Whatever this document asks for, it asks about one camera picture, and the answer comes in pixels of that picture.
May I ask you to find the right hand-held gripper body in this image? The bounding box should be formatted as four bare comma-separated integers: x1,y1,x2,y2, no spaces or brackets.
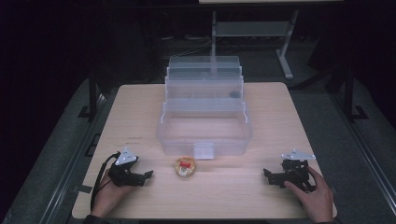
275,148,317,192

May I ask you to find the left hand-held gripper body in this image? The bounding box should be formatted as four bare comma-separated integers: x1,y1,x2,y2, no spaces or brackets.
107,147,145,188

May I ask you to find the person's left hand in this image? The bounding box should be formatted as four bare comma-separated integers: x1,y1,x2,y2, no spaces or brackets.
91,169,138,219

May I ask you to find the person's right hand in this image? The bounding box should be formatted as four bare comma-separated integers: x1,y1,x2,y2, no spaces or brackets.
283,165,335,224

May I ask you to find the person's left dark sleeve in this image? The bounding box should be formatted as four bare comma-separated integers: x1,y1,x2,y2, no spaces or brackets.
82,214,110,224

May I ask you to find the clear plastic tiered storage box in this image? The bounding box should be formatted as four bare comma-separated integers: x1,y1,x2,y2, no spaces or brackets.
156,55,253,161

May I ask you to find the black metal stand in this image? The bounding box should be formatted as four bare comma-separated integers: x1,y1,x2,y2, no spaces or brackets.
341,66,369,123
77,66,102,119

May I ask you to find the grey metal stand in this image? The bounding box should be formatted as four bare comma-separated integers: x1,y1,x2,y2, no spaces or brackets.
210,9,300,80

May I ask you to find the black cable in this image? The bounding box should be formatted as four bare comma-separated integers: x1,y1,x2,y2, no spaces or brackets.
90,151,121,213

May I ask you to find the bundle of floor cables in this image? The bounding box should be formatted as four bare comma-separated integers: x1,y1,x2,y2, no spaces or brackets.
158,36,213,61

